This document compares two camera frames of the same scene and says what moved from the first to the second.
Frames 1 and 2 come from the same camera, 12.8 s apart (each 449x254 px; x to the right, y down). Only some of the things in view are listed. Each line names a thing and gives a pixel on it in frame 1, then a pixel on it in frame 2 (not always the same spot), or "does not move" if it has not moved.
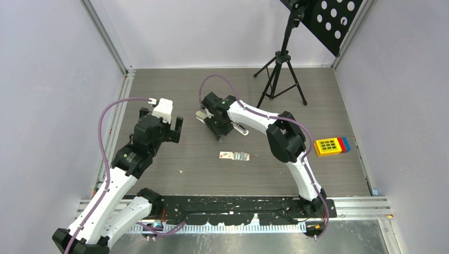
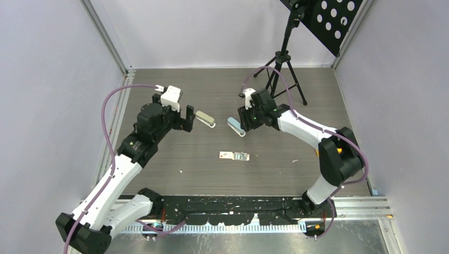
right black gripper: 217,132 → 245,123
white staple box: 240,156 does not move
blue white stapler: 240,128 does not move
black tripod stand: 282,57 does not move
